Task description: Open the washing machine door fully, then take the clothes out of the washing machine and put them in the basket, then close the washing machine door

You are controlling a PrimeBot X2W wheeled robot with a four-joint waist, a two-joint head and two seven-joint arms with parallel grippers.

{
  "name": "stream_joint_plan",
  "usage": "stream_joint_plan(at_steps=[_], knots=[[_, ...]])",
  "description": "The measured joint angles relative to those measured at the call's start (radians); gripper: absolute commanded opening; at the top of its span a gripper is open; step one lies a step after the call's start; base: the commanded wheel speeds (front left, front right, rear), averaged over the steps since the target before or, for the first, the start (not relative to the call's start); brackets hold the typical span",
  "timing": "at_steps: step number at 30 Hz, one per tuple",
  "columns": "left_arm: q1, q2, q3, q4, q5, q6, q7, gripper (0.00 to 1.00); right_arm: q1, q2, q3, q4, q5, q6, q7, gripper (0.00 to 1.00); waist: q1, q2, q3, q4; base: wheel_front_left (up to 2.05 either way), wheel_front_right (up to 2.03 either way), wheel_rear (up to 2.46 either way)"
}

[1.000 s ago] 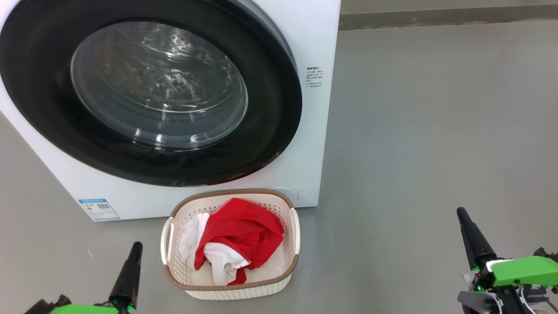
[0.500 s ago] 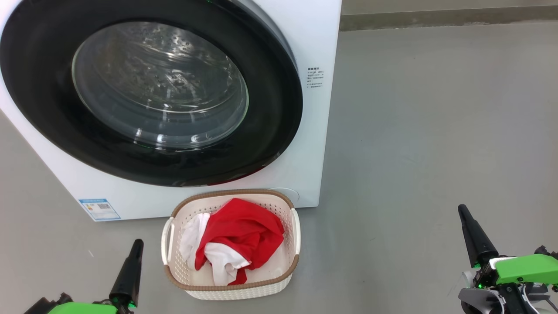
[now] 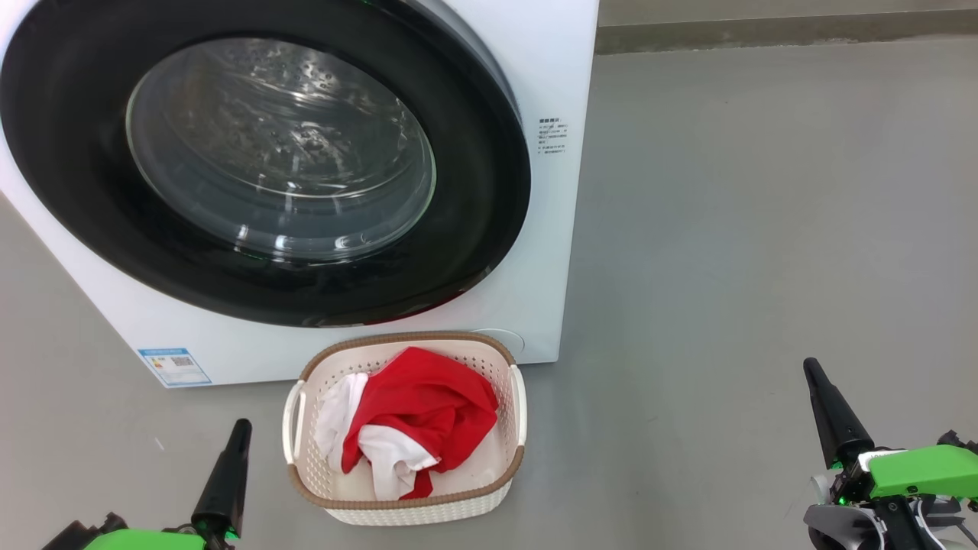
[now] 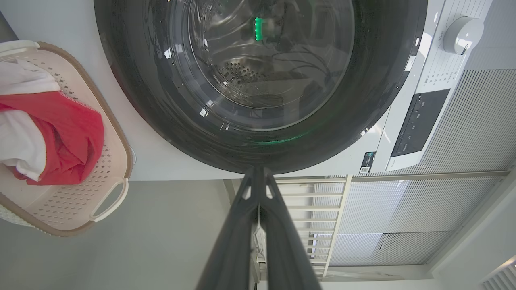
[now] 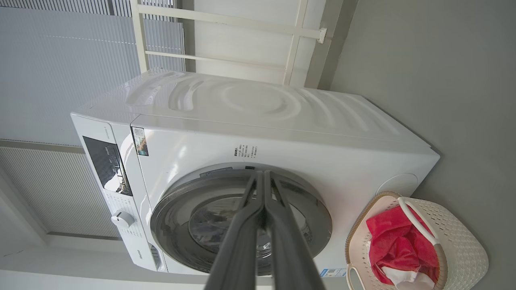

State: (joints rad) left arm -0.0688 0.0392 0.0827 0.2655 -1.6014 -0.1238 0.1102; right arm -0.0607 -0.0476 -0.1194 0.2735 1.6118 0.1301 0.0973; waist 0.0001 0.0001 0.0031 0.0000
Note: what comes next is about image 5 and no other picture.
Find white metal window railing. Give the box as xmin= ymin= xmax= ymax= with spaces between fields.
xmin=129 ymin=0 xmax=327 ymax=86

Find dark rectangular QR sticker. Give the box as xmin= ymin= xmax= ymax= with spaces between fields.
xmin=131 ymin=126 xmax=149 ymax=157

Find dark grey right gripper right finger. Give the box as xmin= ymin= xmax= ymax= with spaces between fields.
xmin=264 ymin=171 xmax=327 ymax=290

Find white window blinds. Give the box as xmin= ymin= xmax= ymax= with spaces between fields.
xmin=0 ymin=0 xmax=186 ymax=239

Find black glossy appliance display panel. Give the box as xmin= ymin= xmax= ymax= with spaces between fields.
xmin=82 ymin=136 xmax=133 ymax=197

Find grey warning sticker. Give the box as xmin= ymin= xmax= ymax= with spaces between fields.
xmin=199 ymin=166 xmax=234 ymax=178

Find white control dial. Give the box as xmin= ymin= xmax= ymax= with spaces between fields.
xmin=110 ymin=210 xmax=136 ymax=230

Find cream perforated laundry basket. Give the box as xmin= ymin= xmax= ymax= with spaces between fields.
xmin=345 ymin=191 xmax=489 ymax=290

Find red and white garment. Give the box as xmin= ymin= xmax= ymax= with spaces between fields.
xmin=366 ymin=205 xmax=440 ymax=290

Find white washing machine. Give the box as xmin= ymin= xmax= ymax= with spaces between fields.
xmin=70 ymin=67 xmax=441 ymax=279

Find printed text notice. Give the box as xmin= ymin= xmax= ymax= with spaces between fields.
xmin=233 ymin=143 xmax=258 ymax=159

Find blue energy label sticker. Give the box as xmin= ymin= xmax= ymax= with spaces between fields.
xmin=319 ymin=267 xmax=347 ymax=278

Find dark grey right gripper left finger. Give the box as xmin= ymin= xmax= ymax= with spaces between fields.
xmin=204 ymin=171 xmax=265 ymax=290

